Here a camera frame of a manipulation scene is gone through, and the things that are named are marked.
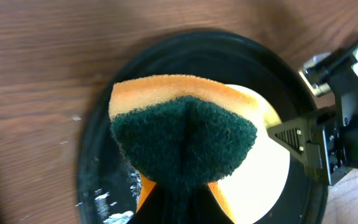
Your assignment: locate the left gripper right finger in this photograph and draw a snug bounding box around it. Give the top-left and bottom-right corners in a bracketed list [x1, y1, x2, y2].
[191, 186, 233, 224]

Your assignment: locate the green and yellow sponge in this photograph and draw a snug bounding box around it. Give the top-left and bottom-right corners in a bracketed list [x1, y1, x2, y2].
[109, 75, 261, 223]

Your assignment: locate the yellow plate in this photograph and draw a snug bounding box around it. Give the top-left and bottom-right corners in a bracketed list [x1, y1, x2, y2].
[209, 85, 290, 223]

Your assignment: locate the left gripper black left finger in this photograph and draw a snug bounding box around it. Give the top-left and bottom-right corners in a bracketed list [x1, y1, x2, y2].
[128, 185, 166, 224]

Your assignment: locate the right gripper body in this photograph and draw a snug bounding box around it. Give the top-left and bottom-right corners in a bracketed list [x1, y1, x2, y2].
[304, 107, 351, 186]

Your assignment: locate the black round tray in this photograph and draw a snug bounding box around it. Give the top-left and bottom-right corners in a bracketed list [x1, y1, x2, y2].
[76, 31, 328, 223]

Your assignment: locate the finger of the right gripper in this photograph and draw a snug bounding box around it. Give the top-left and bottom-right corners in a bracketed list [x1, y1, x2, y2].
[267, 118, 310, 159]

